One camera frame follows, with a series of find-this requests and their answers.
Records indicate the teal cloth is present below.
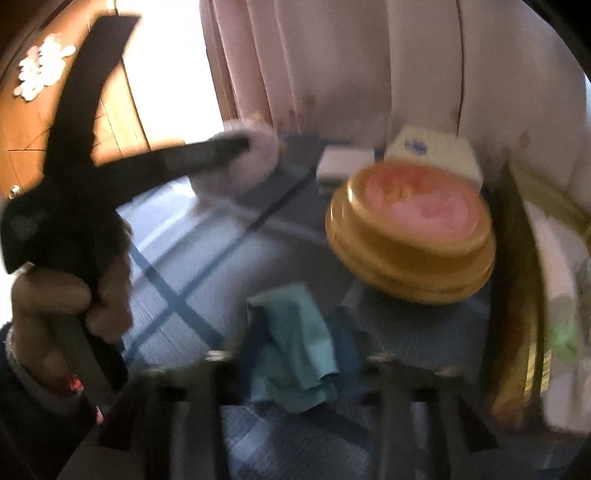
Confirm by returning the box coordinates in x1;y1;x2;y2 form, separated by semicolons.
239;283;368;414

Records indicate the fluffy lilac plush item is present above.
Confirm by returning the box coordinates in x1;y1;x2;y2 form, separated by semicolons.
189;115;280;198

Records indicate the person left hand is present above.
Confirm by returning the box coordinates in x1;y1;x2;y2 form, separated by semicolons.
11;253;132;397

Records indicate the gold metal tray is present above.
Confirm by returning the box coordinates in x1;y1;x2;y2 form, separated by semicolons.
487;162;590;436

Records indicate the wooden cabinet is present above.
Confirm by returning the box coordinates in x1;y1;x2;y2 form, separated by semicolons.
1;1;149;198

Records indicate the round gold pink tin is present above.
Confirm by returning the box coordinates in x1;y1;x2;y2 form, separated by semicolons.
325;157;496;305

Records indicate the small white box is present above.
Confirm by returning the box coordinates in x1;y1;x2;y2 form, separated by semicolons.
317;146;376;183

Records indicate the pale pink curtain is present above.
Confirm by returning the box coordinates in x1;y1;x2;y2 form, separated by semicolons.
200;0;591;195

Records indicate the white tissue box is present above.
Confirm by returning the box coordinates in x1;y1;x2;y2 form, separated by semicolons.
384;125;483;192

